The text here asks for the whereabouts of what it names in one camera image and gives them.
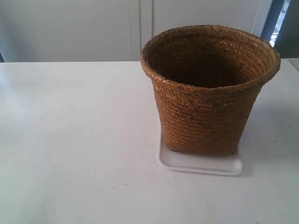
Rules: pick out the brown woven wicker basket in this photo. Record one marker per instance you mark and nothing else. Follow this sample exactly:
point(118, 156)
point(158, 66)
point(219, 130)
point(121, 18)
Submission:
point(206, 79)

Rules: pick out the white rectangular plastic tray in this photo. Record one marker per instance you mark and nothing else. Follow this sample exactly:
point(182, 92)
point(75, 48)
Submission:
point(232, 165)

